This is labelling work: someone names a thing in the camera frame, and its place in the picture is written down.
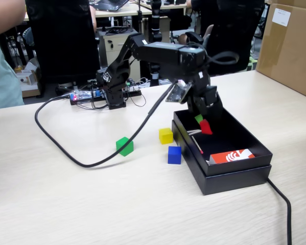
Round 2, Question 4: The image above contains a thick black cable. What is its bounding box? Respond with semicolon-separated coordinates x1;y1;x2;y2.
267;178;293;245

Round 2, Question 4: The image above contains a green black checkered mat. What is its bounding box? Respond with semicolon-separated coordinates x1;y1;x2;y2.
246;56;258;72

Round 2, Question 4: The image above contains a large brown cardboard box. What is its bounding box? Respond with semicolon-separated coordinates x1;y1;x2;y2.
255;0;306;102

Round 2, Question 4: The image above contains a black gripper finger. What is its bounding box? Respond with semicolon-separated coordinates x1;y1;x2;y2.
187;101;205;125
205;99;224;129

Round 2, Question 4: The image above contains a black cardboard box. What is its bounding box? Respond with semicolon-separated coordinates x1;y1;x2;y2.
173;104;273;177

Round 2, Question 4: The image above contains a small brown cardboard box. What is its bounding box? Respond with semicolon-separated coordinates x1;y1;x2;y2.
21;68;41;99

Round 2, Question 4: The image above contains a red wooden cube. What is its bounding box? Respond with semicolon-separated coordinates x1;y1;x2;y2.
199;118;214;135

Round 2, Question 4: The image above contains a beige office desk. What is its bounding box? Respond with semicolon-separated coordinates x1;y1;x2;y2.
23;2;192;22

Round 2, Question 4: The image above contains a red white printed card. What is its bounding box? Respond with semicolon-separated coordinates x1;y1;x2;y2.
205;149;255;166

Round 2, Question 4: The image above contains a blue wooden cube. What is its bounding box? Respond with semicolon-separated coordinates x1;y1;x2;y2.
167;145;182;165

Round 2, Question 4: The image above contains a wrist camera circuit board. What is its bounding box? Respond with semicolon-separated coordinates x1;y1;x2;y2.
164;79;194;104

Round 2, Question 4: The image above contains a bare person forearm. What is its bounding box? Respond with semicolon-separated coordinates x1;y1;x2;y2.
0;0;26;36

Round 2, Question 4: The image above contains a yellow wooden cube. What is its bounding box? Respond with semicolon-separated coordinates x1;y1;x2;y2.
158;128;174;145

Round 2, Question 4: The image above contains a white shipping label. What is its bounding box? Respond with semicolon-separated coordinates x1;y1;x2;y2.
271;7;291;27

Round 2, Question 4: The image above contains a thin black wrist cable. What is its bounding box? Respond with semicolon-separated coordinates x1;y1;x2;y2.
206;51;240;67

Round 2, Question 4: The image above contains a thin black pole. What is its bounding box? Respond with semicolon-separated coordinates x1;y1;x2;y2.
136;0;144;34

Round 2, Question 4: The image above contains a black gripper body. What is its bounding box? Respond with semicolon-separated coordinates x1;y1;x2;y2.
185;73;219;113

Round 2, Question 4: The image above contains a black cylindrical post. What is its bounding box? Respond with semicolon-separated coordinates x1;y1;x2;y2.
149;0;163;86

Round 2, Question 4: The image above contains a black open box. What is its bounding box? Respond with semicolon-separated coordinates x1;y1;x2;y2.
171;119;272;196

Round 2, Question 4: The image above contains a beige drawer pedestal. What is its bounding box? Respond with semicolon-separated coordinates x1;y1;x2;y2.
99;32;142;77

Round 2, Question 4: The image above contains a black power strip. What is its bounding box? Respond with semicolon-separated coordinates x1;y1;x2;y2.
123;84;143;97

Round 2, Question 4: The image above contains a black laptop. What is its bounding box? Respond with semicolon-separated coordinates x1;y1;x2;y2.
88;0;130;12

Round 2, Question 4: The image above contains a black mesh office chair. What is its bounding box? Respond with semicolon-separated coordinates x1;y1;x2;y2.
26;0;100;96
185;0;265;77

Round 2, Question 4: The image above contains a small white cardboard box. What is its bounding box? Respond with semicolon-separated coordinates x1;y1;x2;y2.
15;72;34;86

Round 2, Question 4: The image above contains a green wooden cube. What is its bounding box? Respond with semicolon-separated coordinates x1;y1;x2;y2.
115;136;134;157

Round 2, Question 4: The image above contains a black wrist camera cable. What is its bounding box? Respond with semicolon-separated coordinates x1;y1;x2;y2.
34;83;176;168

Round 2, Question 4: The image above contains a controller board pink light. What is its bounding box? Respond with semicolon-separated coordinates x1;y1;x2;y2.
69;89;109;106

